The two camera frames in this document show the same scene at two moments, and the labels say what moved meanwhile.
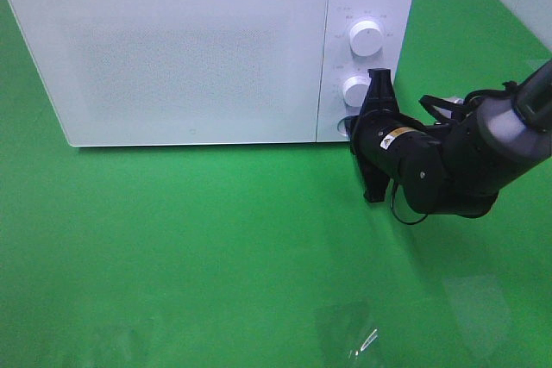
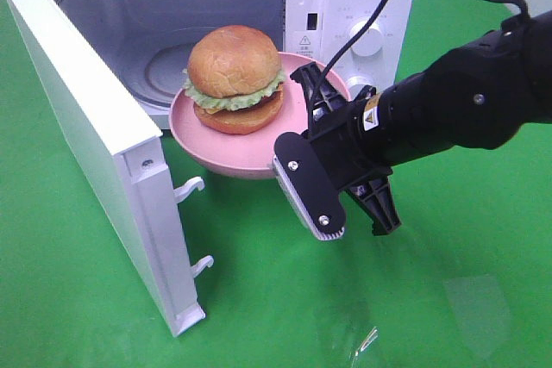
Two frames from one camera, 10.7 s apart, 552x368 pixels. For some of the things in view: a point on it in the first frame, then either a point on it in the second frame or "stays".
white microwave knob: x=366 y=37 stays
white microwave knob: x=354 y=94 stays
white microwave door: x=180 y=60 to x=120 y=146
